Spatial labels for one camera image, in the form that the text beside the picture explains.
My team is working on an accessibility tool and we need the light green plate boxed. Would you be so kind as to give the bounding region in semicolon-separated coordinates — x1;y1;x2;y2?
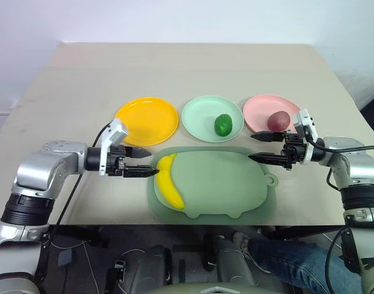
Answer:
181;95;245;143

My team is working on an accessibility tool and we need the grey foot pedal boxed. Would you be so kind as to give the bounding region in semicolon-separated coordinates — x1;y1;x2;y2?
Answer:
58;249;74;270

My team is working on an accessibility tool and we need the person's leg in jeans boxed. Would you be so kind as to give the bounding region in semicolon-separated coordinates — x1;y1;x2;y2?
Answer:
247;237;363;294

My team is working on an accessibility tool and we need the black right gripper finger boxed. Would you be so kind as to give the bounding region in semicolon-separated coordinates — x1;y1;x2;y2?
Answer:
248;152;287;165
250;131;286;143

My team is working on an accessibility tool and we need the dark rounded robot leg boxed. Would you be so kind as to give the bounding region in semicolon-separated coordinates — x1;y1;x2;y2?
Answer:
203;233;261;287
122;244;173;292

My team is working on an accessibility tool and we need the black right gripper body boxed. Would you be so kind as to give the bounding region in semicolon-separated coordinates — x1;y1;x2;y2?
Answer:
280;129;307;170

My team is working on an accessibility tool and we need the grey sneaker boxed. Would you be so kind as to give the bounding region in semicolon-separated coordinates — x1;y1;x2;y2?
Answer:
231;231;250;255

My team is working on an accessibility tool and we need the green toy pepper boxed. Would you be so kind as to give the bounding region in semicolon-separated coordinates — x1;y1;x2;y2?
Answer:
214;113;234;136

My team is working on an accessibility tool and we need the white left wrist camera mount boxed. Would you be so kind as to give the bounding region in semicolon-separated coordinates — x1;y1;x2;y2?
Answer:
98;118;129;176

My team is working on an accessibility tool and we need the yellow plate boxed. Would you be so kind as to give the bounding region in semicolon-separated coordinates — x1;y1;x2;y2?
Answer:
114;97;179;147

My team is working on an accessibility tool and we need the yellow toy banana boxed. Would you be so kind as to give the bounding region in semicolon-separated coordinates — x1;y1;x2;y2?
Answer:
156;153;185;211

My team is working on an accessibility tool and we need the green pig-shaped silicone mat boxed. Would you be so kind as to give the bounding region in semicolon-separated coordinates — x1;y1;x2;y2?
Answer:
147;145;279;222

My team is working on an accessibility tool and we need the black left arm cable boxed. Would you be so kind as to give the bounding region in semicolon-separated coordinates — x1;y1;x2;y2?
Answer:
34;122;112;284

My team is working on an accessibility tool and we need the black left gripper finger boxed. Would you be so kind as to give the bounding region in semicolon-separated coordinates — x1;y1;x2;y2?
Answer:
122;165;160;179
125;146;152;159

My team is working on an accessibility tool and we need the dark red toy fruit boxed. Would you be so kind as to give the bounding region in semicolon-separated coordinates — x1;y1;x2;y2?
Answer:
267;111;290;131

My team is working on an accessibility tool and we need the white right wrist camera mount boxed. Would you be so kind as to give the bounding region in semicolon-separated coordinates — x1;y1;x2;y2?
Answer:
293;108;318;165

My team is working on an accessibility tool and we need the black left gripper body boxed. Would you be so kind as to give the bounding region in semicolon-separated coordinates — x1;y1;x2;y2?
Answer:
107;145;128;178

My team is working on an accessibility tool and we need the pink plate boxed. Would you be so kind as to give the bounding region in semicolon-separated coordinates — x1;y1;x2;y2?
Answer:
242;94;302;133

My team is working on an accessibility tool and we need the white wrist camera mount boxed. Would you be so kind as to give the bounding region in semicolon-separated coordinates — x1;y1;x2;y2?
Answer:
98;118;129;176
293;108;318;165

